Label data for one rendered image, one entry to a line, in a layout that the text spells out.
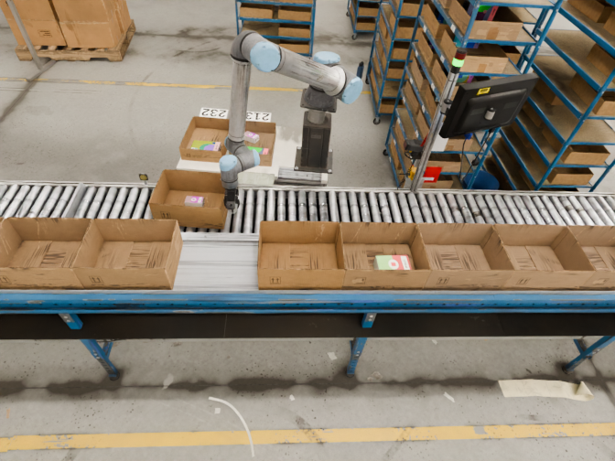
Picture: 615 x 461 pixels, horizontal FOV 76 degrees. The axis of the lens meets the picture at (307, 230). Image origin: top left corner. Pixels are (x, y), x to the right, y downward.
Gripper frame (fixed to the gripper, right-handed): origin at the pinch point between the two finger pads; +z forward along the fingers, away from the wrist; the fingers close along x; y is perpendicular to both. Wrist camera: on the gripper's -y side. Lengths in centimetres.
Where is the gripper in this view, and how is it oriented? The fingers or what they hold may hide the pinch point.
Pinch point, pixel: (232, 212)
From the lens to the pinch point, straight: 231.5
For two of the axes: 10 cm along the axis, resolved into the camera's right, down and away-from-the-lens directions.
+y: -0.4, -7.5, 6.6
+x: -10.0, -0.1, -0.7
